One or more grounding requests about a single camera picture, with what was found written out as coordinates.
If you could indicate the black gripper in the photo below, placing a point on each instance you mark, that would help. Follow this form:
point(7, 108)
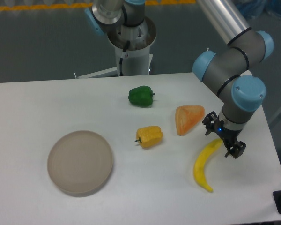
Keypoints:
point(234, 147)

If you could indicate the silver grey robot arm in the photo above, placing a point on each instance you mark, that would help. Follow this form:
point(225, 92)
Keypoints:
point(223, 74)

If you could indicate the yellow toy bell pepper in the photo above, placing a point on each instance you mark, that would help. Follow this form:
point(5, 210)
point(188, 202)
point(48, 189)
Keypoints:
point(149, 136)

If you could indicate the green toy bell pepper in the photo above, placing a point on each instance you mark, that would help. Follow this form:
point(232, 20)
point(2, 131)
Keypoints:
point(141, 96)

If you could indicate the orange triangular toy sandwich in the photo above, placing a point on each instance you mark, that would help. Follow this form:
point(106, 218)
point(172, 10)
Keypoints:
point(187, 116)

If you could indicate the yellow toy banana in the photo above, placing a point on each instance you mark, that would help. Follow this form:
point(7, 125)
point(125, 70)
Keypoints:
point(200, 163)

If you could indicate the beige round plate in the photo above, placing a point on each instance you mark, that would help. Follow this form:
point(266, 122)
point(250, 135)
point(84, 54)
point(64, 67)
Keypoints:
point(80, 163)

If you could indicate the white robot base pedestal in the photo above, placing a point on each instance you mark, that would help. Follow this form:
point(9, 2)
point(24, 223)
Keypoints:
point(132, 50)

